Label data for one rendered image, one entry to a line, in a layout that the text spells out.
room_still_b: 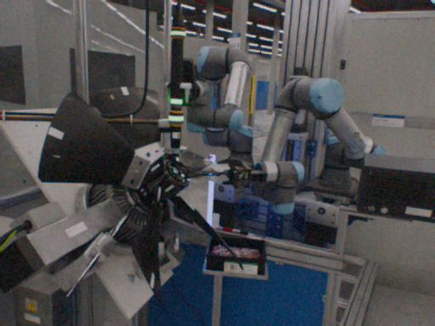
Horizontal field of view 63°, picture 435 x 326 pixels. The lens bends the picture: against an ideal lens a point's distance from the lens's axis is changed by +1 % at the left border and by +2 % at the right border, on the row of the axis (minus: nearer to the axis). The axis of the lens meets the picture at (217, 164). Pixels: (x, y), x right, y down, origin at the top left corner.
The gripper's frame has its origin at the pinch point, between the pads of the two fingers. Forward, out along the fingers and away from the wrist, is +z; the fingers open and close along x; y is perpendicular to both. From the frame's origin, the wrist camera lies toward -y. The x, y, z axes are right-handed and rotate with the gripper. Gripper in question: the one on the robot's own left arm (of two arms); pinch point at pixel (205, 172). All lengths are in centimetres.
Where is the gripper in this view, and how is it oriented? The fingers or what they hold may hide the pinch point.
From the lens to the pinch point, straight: 121.0
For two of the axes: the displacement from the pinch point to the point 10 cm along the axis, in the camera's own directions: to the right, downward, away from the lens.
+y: 2.8, 3.3, -9.0
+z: -9.6, 0.3, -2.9
